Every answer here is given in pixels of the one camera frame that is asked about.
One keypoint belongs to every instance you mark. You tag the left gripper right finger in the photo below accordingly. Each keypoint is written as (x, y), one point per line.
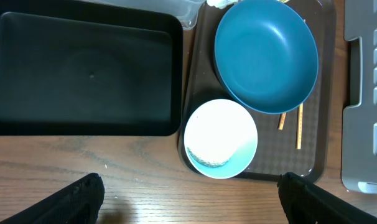
(305, 203)

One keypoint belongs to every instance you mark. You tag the wooden chopstick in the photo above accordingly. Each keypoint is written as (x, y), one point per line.
(299, 127)
(281, 121)

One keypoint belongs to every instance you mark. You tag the large dark blue bowl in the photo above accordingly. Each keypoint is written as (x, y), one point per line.
(266, 56)

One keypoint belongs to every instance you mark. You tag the brown serving tray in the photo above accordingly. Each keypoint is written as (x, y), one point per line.
(276, 152)

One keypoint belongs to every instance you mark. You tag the white tissue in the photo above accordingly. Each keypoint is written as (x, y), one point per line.
(221, 4)

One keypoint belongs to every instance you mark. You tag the clear plastic bin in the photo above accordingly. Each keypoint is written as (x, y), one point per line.
(186, 11)

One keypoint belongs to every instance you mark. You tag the light blue rice bowl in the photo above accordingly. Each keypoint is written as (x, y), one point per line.
(220, 139)

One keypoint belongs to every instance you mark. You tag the grey dishwasher rack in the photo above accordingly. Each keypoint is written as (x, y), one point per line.
(359, 136)

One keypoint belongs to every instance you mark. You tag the black plastic tray bin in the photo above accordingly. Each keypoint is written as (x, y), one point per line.
(70, 68)

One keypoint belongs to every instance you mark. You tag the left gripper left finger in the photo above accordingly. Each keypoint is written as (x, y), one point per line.
(77, 203)

